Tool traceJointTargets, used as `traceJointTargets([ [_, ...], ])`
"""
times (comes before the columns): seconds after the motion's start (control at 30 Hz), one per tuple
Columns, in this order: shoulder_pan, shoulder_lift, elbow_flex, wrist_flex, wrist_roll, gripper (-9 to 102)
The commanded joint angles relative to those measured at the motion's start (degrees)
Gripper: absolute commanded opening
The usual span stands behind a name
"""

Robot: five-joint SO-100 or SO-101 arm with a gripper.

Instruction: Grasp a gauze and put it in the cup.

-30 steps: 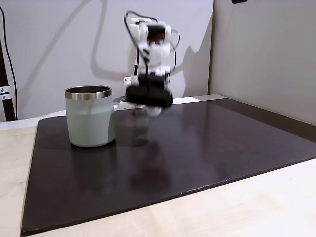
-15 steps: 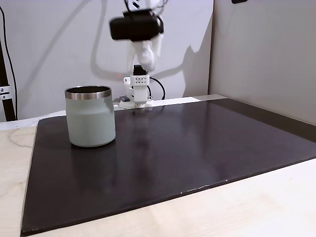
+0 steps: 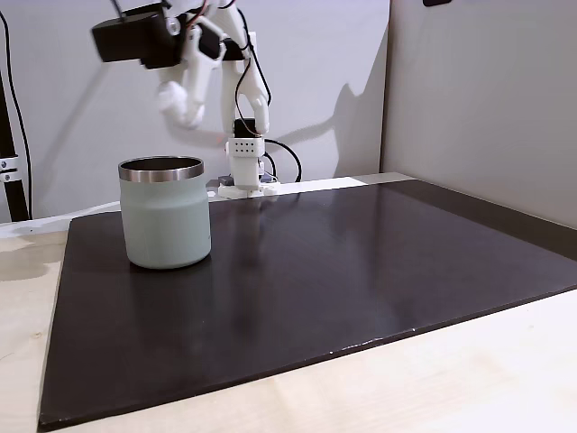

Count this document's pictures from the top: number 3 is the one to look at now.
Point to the white gauze wad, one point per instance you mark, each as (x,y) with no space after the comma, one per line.
(172,99)

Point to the black wall fixture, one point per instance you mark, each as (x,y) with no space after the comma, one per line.
(436,2)

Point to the black table mat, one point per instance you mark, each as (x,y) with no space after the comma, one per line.
(288,288)

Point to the white pole clamp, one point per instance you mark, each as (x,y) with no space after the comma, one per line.
(8,168)

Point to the black stand pole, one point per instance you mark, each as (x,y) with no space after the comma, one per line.
(11,158)

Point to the pale green steel-rimmed cup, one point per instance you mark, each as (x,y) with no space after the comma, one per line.
(164,212)

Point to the white partition panel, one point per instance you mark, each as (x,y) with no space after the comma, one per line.
(487,99)

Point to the black camera box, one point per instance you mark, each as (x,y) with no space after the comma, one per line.
(130,38)

